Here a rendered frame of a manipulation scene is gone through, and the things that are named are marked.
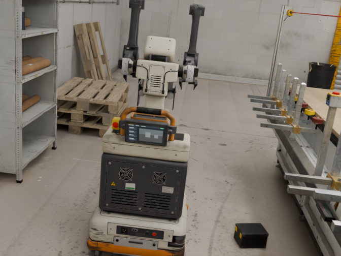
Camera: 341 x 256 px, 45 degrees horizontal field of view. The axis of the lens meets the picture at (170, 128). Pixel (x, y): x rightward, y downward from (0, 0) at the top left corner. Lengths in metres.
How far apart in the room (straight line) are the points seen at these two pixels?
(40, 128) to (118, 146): 2.12
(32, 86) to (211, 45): 5.80
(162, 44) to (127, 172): 0.87
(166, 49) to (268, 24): 6.97
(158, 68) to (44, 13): 1.87
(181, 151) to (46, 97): 2.25
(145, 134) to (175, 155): 0.23
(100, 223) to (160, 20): 7.33
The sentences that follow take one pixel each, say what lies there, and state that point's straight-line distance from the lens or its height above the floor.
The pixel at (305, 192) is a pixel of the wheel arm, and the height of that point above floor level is 0.85.
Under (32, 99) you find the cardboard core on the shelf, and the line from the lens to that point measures 4.22.
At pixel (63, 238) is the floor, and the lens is 3.03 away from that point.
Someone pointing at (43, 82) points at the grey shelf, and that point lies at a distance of 4.43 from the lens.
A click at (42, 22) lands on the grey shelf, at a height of 1.30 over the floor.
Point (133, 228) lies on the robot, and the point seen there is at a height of 0.25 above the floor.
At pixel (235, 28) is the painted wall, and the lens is 9.56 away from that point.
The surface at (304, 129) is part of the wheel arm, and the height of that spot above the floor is 0.81.
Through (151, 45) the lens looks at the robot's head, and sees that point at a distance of 2.80.
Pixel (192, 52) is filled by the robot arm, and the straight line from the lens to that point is 2.94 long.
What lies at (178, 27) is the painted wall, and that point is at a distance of 9.56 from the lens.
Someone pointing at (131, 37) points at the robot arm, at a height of 1.36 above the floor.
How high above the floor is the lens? 1.63
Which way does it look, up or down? 17 degrees down
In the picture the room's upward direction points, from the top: 6 degrees clockwise
